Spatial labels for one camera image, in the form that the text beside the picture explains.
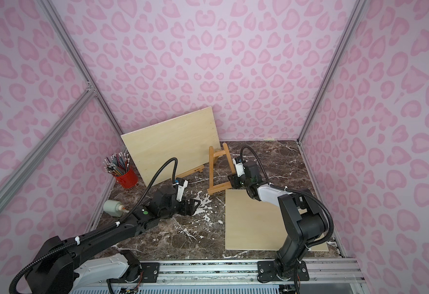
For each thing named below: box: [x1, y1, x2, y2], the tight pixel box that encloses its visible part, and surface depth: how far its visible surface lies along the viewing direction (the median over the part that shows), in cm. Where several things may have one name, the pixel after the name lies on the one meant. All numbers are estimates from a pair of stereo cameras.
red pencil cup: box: [115, 167, 139, 189], surface depth 99 cm
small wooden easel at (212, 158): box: [207, 142, 236, 195], surface depth 90 cm
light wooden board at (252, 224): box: [224, 189, 330, 252], surface depth 86 cm
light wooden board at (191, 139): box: [120, 106, 222, 188], surface depth 90 cm
